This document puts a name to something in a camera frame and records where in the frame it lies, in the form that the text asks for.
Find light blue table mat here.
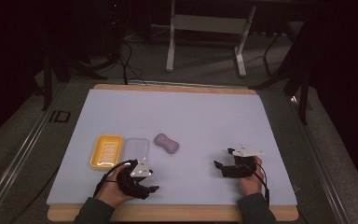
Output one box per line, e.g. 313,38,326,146
46,89,298,206

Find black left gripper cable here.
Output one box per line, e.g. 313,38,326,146
92,159,138,199

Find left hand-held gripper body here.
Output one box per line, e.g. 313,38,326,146
117,159,154,201

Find white metal table frame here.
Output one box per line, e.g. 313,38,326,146
165,0,258,78

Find black metal stand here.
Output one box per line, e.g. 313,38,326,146
249,20,312,126

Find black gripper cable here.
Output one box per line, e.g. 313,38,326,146
92,159,138,199
250,161,271,207

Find yellow soap dish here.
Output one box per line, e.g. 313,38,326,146
89,133,124,171

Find black floor cables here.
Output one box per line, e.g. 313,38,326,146
104,0,149,86

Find purple soap bar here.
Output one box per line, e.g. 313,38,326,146
153,133,180,155

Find metal floor rail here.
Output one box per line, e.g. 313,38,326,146
0,81,70,224
286,92,352,224

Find person's right hand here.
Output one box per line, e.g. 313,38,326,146
237,156,266,197

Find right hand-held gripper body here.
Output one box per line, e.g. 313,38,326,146
221,145,266,179

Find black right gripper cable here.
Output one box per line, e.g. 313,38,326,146
250,161,271,207

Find person's left hand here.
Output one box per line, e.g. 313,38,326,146
94,164,135,208

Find clear plastic lid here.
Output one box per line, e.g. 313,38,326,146
121,137,151,165

